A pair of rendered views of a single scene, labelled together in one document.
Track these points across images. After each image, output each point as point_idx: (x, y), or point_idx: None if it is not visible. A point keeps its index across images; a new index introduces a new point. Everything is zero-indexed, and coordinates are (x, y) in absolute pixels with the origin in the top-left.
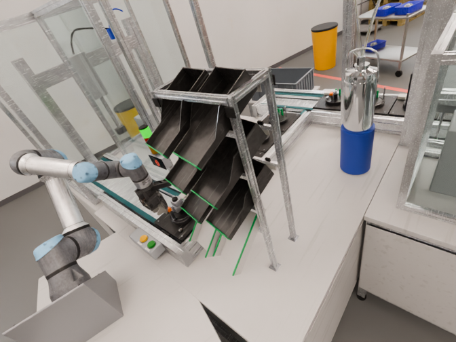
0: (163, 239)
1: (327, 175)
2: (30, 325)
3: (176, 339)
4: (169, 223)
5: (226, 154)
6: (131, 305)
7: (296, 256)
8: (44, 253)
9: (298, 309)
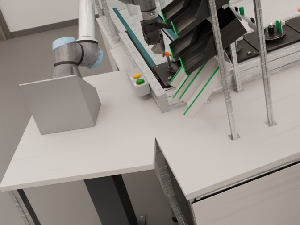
0: (152, 81)
1: None
2: (35, 89)
3: (123, 152)
4: (164, 71)
5: None
6: (103, 122)
7: (260, 137)
8: (59, 45)
9: (227, 167)
